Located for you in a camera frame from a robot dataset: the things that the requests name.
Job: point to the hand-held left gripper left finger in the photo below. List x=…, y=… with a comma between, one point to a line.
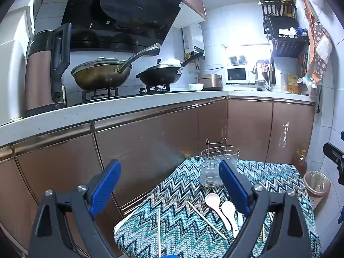
x=104, y=188

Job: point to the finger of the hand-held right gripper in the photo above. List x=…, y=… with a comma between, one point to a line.
x=334, y=157

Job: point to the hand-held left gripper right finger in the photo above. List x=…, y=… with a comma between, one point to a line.
x=233, y=188

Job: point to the clear glass cup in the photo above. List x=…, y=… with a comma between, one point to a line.
x=211, y=177

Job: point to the white spoon left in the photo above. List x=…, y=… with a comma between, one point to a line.
x=212, y=201

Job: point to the cooking oil bottle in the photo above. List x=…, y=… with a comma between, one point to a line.
x=302, y=165

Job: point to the trash bin with bag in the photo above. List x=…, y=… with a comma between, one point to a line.
x=317, y=186

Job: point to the blue cloth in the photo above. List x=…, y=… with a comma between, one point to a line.
x=341, y=215

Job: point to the zigzag patterned cloth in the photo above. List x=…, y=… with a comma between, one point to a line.
x=182, y=220

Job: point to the brown kitchen cabinets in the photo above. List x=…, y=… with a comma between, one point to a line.
x=161, y=139

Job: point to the yellow bottle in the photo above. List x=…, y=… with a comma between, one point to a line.
x=293, y=83

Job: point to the black gas stove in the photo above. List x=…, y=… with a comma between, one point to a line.
x=129, y=96

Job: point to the white bowl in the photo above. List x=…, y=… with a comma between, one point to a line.
x=195, y=86

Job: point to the brown rice cooker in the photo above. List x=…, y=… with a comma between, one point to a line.
x=211, y=82

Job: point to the golden wok with glass lid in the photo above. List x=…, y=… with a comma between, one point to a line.
x=99, y=79

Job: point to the orange patterned apron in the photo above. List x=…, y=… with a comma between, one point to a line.
x=318, y=48

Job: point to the white microwave oven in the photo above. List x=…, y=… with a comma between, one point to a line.
x=237, y=75

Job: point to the steel kitchen faucet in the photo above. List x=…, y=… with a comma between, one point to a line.
x=264, y=67

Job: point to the black wok with lid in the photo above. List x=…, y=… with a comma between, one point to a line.
x=161, y=76

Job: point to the brown soy milk machine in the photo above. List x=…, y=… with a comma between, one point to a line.
x=40, y=80

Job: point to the white water heater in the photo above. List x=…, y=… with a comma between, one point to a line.
x=193, y=40

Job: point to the black range hood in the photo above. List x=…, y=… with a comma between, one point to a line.
x=121, y=13

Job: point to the black wall rack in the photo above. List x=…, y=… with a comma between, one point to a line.
x=285, y=45

